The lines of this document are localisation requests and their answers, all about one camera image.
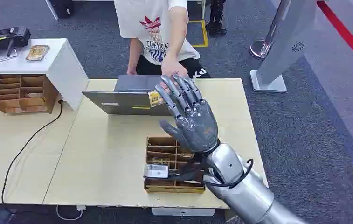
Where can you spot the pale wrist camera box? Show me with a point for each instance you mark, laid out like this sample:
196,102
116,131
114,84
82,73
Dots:
156,171

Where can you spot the black case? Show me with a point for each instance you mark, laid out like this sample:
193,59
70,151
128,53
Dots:
62,7

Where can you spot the gold card with dark cross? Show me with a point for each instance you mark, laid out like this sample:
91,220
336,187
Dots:
161,160

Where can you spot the gold card stack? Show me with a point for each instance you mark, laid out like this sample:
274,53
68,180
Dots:
38,52

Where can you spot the gold printed card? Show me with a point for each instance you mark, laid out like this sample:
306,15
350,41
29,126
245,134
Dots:
154,99

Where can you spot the white power adapter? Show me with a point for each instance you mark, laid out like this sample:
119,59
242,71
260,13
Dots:
81,208

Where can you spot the wooden card box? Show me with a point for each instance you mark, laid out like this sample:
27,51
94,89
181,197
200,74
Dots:
160,148

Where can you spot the person's right hand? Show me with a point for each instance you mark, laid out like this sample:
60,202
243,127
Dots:
131,71

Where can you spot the white desk stand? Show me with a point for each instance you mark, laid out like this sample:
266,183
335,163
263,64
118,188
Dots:
59,66

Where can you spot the black device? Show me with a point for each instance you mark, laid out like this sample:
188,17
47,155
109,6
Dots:
3,38

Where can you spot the wooden divider box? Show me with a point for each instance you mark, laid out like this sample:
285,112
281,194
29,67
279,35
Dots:
25,94

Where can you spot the grey laptop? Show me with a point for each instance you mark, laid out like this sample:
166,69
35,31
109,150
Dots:
123,102

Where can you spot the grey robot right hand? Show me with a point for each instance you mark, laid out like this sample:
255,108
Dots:
198,123

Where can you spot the grey kiosk stand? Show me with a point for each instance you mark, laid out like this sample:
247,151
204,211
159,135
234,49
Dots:
287,40

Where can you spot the chrome stanchion post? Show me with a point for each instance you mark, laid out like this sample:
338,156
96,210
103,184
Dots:
262,48

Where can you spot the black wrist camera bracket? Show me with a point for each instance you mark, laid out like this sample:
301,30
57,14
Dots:
188,173

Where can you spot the white box under desk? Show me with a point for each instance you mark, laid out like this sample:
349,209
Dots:
182,212

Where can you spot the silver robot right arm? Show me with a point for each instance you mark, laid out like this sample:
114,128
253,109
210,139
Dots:
247,194

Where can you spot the person's left hand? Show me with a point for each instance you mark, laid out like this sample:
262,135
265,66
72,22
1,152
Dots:
171,66

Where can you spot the black robot legs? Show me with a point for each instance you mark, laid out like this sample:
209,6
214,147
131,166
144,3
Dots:
216,21

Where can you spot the person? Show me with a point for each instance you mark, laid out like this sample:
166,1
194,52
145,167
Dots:
151,34

